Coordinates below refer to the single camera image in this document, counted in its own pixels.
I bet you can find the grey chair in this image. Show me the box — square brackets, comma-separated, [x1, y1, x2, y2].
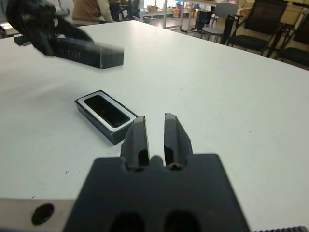
[200, 2, 243, 44]

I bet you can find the white-legged desk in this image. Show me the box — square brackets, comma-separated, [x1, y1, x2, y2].
[142, 0, 218, 29]

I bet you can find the black office chair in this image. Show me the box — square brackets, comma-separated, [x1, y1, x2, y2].
[108, 0, 140, 21]

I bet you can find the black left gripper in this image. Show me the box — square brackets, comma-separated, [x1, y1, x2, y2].
[6, 0, 97, 58]

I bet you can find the light wooden cabinet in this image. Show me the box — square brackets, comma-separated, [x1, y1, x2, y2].
[281, 0, 309, 25]

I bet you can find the person in brown vest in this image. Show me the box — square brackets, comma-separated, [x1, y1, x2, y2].
[71, 0, 114, 25]

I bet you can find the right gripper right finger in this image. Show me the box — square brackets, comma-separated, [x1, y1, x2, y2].
[164, 113, 194, 169]

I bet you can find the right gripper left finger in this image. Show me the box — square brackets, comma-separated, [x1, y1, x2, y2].
[120, 116, 151, 170]

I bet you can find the black box base white insert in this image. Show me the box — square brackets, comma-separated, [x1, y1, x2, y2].
[74, 89, 140, 145]

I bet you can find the black box lid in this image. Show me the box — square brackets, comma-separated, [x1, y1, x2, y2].
[49, 37, 125, 70]

